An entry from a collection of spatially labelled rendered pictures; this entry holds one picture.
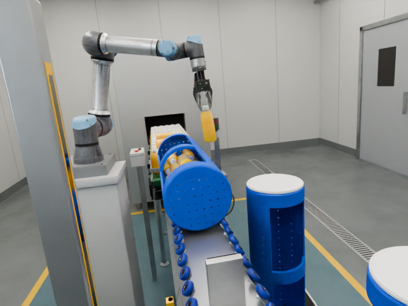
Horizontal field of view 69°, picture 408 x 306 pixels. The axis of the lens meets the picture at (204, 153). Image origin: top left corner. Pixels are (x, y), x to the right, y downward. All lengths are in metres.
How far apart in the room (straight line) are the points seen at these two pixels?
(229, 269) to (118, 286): 1.01
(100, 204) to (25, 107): 1.07
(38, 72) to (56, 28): 6.02
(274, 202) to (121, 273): 0.87
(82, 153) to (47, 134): 1.05
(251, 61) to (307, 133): 2.01
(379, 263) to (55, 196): 0.81
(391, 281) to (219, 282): 0.42
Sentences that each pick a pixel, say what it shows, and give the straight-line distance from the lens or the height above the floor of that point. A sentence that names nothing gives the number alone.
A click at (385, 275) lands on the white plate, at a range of 0.93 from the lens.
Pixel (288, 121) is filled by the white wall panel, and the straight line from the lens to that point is 6.76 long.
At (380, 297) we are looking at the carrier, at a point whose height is 1.00.
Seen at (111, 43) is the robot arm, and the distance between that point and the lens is 1.52.
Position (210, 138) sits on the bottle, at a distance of 1.56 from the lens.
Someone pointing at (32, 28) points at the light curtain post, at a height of 1.65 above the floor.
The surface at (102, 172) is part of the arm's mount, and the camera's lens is 1.54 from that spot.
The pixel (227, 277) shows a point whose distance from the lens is 0.87.
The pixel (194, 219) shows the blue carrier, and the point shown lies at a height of 1.01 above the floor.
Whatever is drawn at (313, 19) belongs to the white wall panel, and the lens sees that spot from 7.03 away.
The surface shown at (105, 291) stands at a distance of 1.80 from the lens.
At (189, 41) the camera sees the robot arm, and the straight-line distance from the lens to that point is 1.54.
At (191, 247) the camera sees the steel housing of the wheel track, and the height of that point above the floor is 0.93.
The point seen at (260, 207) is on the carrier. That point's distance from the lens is 1.45.
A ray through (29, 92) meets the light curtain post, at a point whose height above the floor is 1.55.
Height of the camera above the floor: 1.54
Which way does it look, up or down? 13 degrees down
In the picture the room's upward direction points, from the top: 5 degrees counter-clockwise
